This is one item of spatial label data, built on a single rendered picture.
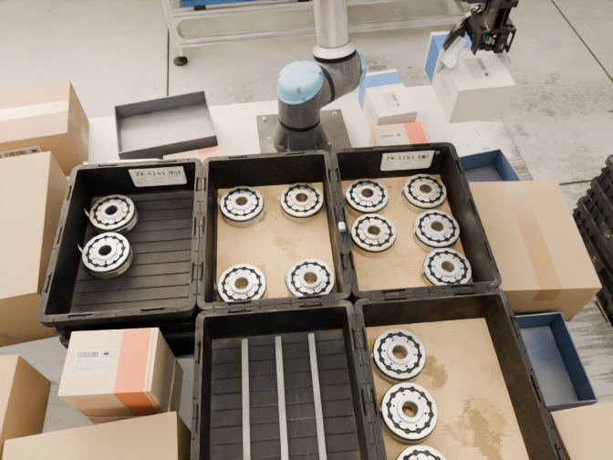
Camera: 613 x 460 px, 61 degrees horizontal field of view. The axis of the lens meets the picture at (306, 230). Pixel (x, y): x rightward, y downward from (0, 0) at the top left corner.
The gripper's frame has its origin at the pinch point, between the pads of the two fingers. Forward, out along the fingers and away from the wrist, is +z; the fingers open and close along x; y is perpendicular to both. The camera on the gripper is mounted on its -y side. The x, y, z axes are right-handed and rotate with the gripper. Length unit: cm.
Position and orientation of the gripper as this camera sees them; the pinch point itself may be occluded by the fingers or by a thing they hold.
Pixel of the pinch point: (467, 67)
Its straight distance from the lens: 122.5
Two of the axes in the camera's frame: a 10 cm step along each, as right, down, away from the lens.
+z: 0.0, 5.7, 8.2
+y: 1.4, 8.1, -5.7
